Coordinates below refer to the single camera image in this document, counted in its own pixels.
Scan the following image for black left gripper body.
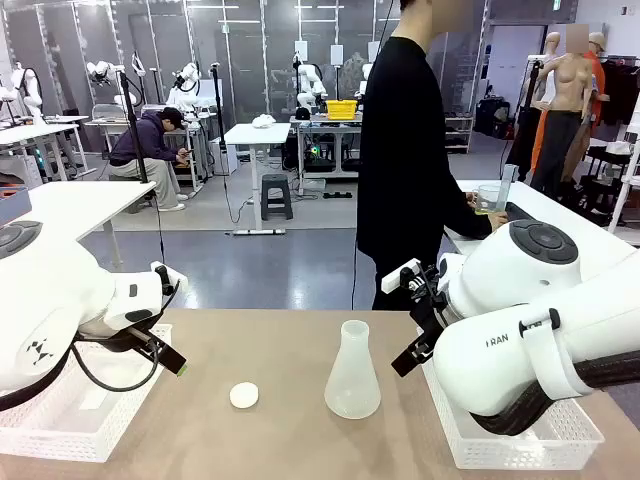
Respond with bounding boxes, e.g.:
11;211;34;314
79;322;162;354

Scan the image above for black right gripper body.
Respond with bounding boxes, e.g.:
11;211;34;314
409;266;450;347

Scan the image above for translucent plastic conical flask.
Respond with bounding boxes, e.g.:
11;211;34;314
323;319;382;420

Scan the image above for white round flask cap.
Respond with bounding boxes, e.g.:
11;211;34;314
229;381;261;410

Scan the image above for clear plastic beaker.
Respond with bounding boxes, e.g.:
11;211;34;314
475;183;504;216

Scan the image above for clear plastic graduated cylinder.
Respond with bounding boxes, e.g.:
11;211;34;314
497;163;516;216

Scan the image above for person's right forearm black sleeve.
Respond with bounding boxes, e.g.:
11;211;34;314
442;199;497;241

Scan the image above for white paper label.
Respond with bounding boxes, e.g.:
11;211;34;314
79;387;109;411

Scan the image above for white perforated plastic basket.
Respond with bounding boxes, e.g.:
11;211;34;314
0;323;174;464
417;327;606;471

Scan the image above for black flat tray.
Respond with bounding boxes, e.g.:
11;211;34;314
504;202;539;224

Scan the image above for white work table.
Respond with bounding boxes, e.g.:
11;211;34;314
0;180;157;271

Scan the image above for white side table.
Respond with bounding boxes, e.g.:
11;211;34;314
442;178;640;257

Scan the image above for person in black sweater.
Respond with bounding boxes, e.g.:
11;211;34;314
355;0;509;312

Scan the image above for grey blue storage box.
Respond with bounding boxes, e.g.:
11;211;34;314
0;185;32;226

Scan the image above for white shoe rack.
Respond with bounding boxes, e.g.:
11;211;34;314
444;114;475;155

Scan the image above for grey plastic stool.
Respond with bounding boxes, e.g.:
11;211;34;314
259;173;295;222

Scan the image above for seated person purple hoodie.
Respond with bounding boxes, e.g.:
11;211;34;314
108;106;194;212

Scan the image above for black luggage bags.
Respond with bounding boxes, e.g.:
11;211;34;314
474;97;512;140

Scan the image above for black tripod pole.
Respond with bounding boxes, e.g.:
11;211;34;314
115;67;151;184

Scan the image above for yellow plastic basket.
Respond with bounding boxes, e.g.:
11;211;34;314
325;98;359;120

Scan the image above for white lab table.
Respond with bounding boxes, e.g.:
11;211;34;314
0;122;82;182

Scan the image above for white standing desk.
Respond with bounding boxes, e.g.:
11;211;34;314
223;122;292;236

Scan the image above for white metal rack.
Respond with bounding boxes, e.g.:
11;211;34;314
607;94;640;236

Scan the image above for beige mannequin dark trousers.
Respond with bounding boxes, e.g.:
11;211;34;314
529;24;601;201

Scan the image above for pale bare mannequin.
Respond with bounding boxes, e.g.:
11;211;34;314
537;32;564;109

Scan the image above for dark hanging garments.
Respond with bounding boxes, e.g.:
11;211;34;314
599;57;640;127

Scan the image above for mannequin in orange clothes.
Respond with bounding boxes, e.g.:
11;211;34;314
582;32;612;129

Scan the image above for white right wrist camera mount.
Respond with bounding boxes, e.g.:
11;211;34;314
380;258;422;294

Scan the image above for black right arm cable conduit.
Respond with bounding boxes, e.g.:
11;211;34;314
467;349;640;439

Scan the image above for white cable strap black buckle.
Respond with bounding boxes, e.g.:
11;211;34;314
518;307;596;401

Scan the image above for metal frame work table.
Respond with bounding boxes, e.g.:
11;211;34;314
289;115;364;196

